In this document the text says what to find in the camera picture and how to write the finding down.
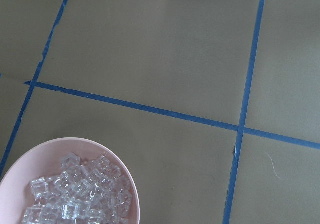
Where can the clear ice cubes pile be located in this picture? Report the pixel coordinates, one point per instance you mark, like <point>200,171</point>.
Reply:
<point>94,191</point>

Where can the pink bowl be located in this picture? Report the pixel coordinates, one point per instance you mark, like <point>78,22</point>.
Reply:
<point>44,160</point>

